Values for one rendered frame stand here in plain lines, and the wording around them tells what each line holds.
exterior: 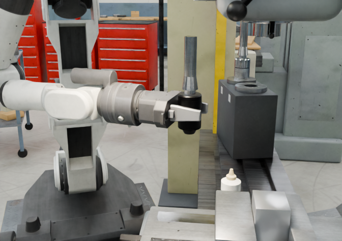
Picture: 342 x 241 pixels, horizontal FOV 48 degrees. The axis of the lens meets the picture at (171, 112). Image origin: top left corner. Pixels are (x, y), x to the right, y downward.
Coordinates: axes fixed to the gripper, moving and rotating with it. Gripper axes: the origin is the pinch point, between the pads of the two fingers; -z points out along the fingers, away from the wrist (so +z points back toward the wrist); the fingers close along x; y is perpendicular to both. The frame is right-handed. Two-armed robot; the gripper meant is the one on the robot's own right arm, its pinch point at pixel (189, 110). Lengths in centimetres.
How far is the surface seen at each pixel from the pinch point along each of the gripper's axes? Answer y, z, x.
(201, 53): 12, 42, 163
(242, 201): 11.4, -13.2, -12.0
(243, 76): 1.2, -3.4, 44.9
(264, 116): 9.8, -11.6, 33.6
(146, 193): 73, 49, 89
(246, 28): -12.9, -3.1, 46.0
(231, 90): 3.8, -1.6, 35.8
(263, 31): -16.2, -13.6, -2.4
